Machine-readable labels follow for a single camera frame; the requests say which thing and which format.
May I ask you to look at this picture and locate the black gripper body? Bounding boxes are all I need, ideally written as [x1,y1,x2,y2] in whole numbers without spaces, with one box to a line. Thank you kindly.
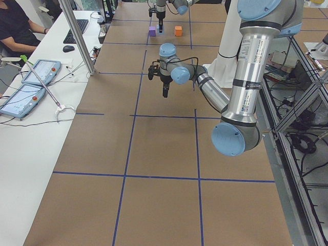
[160,75,171,86]
[156,11,165,21]

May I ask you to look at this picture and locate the light blue block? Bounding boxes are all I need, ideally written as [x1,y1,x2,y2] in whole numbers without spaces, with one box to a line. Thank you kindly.
[156,25,165,35]

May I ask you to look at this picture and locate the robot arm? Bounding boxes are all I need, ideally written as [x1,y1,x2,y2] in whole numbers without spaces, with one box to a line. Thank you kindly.
[149,0,198,33]
[148,1,303,156]

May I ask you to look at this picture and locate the purple block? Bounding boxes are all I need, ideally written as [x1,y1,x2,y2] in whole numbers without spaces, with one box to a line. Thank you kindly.
[148,26,157,37]

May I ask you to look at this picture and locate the orange block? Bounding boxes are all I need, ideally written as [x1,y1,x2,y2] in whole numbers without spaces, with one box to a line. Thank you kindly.
[174,26,183,36]

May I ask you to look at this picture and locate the metal cup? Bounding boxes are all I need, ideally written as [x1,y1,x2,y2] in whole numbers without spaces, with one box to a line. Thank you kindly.
[99,25,107,37]

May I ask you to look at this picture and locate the black keyboard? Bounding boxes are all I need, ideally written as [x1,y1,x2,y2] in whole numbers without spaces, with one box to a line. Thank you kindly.
[63,19,89,44]

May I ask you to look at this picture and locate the black computer mouse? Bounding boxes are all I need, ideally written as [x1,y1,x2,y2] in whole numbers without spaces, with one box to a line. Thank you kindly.
[63,45,75,53]

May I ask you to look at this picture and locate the stack of books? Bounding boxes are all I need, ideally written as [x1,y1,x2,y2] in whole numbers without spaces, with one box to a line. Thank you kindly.
[264,51,298,80]

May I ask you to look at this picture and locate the teach pendant far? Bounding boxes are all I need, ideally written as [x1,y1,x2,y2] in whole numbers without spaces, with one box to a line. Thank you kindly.
[22,59,62,86]

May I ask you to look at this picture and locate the teach pendant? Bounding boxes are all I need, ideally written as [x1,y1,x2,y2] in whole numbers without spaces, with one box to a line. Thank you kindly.
[1,84,46,118]
[22,59,62,86]

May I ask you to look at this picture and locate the long metal rod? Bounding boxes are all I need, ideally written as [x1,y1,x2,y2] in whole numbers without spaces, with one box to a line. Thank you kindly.
[20,55,63,111]

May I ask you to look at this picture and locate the teach pendant near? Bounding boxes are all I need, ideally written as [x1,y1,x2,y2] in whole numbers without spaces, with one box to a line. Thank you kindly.
[1,84,46,118]

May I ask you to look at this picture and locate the seated person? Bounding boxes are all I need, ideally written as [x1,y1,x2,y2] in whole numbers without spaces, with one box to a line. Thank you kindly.
[1,1,49,57]

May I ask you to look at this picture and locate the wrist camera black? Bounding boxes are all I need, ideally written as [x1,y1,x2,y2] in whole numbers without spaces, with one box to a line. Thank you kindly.
[148,61,160,80]
[149,7,157,17]

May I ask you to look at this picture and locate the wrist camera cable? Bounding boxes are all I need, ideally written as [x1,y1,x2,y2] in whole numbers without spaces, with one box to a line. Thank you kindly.
[156,56,199,68]

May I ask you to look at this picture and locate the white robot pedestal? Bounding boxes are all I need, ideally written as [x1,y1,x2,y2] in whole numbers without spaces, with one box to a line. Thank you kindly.
[207,0,242,88]

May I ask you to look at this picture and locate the aluminium frame post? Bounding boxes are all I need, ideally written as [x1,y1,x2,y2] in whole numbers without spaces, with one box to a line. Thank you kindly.
[58,0,96,76]

